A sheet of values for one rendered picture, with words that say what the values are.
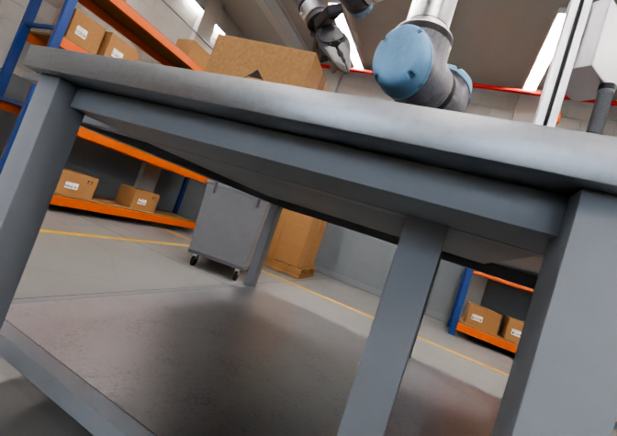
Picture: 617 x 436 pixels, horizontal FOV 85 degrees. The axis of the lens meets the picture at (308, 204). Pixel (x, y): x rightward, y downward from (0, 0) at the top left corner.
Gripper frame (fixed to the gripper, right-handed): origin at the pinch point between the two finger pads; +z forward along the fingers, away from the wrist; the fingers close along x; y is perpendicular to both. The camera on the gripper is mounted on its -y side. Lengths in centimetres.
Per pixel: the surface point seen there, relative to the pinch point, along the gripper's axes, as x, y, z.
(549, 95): -42, -8, 30
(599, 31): -57, -16, 22
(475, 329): -174, 338, 167
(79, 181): 185, 284, -151
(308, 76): 12.5, -3.1, 1.6
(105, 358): 83, 18, 47
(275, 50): 17.0, -1.8, -9.6
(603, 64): -58, -12, 29
